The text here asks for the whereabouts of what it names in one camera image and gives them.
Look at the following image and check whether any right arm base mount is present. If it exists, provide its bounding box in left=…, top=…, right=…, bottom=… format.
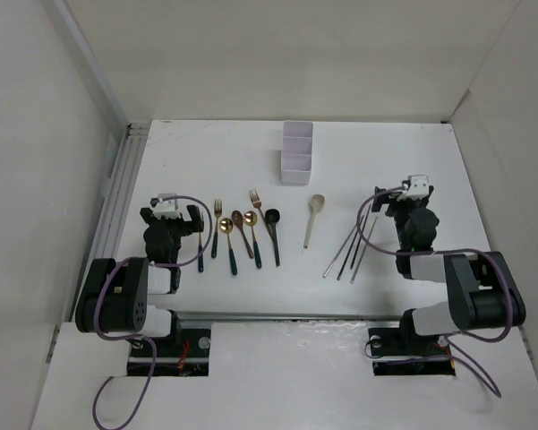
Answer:
left=364, top=322, right=456, bottom=376

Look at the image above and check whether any gold fork green handle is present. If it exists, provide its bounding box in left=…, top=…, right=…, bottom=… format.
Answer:
left=210, top=199, right=222, bottom=259
left=197, top=210, right=204, bottom=273

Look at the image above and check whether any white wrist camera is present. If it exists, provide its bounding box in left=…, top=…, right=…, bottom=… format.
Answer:
left=149, top=193, right=181, bottom=219
left=397, top=175, right=432, bottom=201

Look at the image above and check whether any aluminium rail left side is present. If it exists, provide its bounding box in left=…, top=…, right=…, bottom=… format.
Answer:
left=73, top=123, right=151, bottom=322

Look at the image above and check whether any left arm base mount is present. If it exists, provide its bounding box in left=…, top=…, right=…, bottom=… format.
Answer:
left=126, top=314, right=212, bottom=377

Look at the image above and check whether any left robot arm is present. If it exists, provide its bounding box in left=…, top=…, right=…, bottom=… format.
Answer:
left=74, top=201, right=204, bottom=356

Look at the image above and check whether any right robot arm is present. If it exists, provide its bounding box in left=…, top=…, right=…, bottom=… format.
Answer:
left=371, top=181, right=526, bottom=353

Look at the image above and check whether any white three-compartment utensil holder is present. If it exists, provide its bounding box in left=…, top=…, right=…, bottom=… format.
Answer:
left=280, top=120, right=313, bottom=185

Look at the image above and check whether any gold spoon green handle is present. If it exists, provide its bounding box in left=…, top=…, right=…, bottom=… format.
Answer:
left=243, top=211, right=262, bottom=269
left=219, top=218, right=238, bottom=276

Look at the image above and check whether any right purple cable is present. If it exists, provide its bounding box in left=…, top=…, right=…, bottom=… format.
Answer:
left=355, top=182, right=519, bottom=399

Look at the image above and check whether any beige spoon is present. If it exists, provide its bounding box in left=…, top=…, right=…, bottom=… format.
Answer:
left=303, top=193, right=326, bottom=249

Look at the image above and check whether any black spoon wooden handle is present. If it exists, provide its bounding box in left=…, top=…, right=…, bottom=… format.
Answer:
left=265, top=209, right=280, bottom=267

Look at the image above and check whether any rose gold fork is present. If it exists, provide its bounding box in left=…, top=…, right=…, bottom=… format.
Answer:
left=249, top=189, right=273, bottom=239

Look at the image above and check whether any brown wooden spoon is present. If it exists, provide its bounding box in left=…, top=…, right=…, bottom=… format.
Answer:
left=231, top=211, right=254, bottom=259

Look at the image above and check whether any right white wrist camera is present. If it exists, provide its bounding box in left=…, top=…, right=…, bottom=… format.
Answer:
left=397, top=175, right=432, bottom=201

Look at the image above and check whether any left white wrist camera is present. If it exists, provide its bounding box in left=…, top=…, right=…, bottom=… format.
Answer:
left=149, top=193, right=181, bottom=219

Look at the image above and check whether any aluminium rail front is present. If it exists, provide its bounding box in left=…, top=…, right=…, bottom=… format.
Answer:
left=177, top=311, right=400, bottom=323

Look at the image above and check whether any aluminium rail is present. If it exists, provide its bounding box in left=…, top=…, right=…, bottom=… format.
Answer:
left=177, top=311, right=400, bottom=323
left=73, top=123, right=151, bottom=322

